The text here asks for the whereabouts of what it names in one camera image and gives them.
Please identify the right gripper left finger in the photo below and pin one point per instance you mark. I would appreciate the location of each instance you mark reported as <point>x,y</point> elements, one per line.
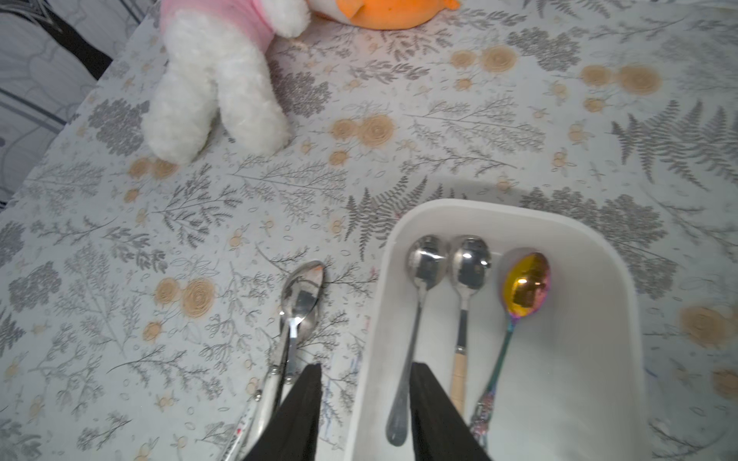
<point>293,433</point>

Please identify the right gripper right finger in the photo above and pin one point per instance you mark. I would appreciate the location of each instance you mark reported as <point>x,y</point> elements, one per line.
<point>438,432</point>

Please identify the white rectangular storage box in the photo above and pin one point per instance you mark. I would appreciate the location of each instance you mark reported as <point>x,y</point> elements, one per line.
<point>572,386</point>

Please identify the silver white handled spoon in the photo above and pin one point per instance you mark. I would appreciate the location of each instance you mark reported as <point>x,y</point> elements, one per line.
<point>300,296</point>

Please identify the long silver spoon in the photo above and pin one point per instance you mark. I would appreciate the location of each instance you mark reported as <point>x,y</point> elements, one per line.
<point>426,266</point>

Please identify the iridescent gold spoon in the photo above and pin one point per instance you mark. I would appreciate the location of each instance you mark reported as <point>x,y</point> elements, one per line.
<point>524,291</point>

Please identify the wooden handled silver spoon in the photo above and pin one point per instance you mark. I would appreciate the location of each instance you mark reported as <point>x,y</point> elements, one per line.
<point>470,264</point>

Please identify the white plush bear pink shirt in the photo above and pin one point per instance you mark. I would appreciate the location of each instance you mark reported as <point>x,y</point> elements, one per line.
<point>217,68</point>

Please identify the orange plush toy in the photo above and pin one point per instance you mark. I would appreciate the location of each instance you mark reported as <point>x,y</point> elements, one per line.
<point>382,15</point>

